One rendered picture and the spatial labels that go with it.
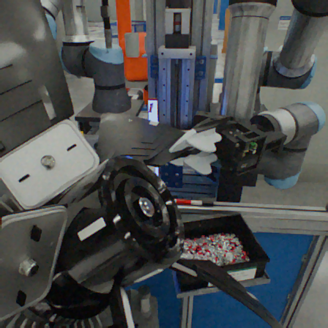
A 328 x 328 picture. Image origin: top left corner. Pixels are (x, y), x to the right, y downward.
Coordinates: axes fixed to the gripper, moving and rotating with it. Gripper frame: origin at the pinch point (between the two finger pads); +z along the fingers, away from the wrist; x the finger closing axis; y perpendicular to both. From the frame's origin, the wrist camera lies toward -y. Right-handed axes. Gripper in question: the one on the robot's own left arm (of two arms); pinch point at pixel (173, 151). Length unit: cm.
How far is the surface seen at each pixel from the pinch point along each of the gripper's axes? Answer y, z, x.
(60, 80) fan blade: -0.6, 16.2, -14.2
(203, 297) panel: -5, -24, 79
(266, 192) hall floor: -66, -149, 126
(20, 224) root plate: 15.0, 23.7, -10.0
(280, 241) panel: 5, -43, 45
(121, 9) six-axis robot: -365, -154, 25
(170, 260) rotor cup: 19.4, 13.4, -3.9
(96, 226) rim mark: 15.9, 18.7, -7.8
